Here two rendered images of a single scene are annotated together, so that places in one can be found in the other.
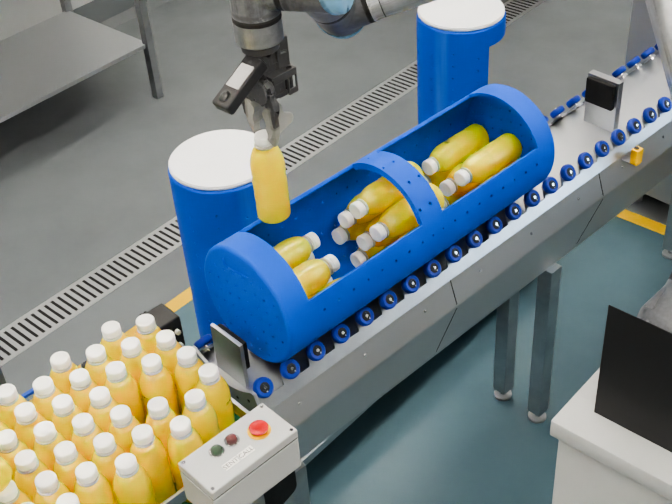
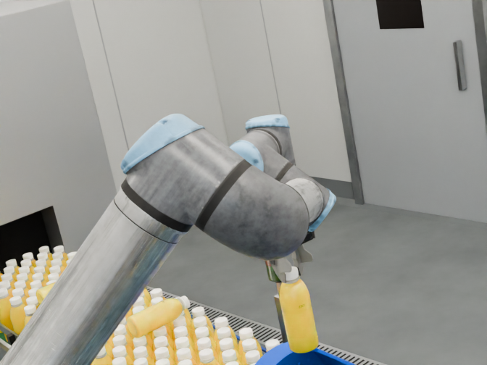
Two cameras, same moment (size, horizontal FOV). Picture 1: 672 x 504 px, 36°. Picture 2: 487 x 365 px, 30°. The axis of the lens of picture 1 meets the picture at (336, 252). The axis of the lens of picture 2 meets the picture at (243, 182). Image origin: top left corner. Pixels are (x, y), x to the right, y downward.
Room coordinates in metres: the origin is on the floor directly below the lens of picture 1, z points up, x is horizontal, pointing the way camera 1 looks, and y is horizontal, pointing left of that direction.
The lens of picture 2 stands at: (1.90, -1.76, 2.28)
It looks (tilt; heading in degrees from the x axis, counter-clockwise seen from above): 18 degrees down; 97
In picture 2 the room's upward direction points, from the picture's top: 11 degrees counter-clockwise
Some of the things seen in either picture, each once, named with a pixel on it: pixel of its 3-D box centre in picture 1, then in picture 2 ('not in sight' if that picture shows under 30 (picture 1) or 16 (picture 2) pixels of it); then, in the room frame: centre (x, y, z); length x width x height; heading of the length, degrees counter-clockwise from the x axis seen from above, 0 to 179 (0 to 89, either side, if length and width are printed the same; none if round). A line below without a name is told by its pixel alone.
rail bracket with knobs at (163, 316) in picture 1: (162, 334); not in sight; (1.74, 0.40, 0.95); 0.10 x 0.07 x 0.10; 41
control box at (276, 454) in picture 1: (241, 463); not in sight; (1.26, 0.20, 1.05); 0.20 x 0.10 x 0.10; 131
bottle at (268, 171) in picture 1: (269, 179); (297, 311); (1.73, 0.12, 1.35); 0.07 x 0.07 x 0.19
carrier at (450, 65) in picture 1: (459, 128); not in sight; (3.07, -0.46, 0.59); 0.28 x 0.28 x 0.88
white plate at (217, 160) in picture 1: (221, 158); not in sight; (2.31, 0.28, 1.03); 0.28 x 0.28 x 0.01
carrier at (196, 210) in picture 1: (240, 286); not in sight; (2.31, 0.28, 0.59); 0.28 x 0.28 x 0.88
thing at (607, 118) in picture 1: (601, 102); not in sight; (2.49, -0.77, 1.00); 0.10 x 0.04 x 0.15; 41
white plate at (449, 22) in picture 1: (461, 10); not in sight; (3.07, -0.46, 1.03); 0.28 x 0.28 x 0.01
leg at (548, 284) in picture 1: (543, 346); not in sight; (2.25, -0.60, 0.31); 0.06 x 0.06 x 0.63; 41
